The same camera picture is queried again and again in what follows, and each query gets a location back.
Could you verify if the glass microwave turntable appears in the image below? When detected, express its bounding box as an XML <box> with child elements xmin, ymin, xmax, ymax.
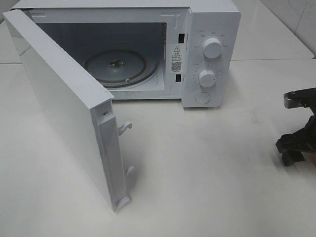
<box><xmin>84</xmin><ymin>49</ymin><xmax>159</xmax><ymax>88</ymax></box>

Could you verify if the upper white power knob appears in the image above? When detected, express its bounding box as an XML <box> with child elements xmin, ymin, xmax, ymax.
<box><xmin>202</xmin><ymin>37</ymin><xmax>223</xmax><ymax>59</ymax></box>

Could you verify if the round white door button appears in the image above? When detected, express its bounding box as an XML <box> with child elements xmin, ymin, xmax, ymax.
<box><xmin>195</xmin><ymin>92</ymin><xmax>211</xmax><ymax>105</ymax></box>

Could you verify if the lower white timer knob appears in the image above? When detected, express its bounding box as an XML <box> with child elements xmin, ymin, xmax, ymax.
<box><xmin>198</xmin><ymin>70</ymin><xmax>217</xmax><ymax>88</ymax></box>

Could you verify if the white microwave oven body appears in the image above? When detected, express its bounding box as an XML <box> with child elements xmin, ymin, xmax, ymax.
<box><xmin>9</xmin><ymin>0</ymin><xmax>241</xmax><ymax>108</ymax></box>

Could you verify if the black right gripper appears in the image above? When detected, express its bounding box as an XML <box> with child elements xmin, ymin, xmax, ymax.
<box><xmin>275</xmin><ymin>108</ymin><xmax>316</xmax><ymax>168</ymax></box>

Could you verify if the white microwave door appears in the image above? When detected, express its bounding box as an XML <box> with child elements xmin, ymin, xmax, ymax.
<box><xmin>4</xmin><ymin>10</ymin><xmax>134</xmax><ymax>211</ymax></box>

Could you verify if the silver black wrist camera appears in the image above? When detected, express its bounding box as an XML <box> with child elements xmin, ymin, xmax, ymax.
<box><xmin>283</xmin><ymin>87</ymin><xmax>316</xmax><ymax>110</ymax></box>

